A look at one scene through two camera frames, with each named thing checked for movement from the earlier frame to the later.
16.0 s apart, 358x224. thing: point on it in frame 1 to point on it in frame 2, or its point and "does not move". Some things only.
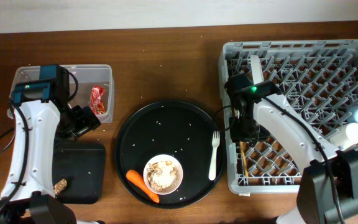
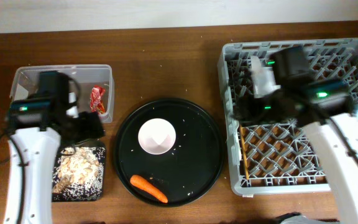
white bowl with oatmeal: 163,173 to 156,136
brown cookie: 59,186 does not move
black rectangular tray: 82,165 does not move
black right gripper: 261,134 to 246,106
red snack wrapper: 97,101 does not move
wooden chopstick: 244,149 does not move
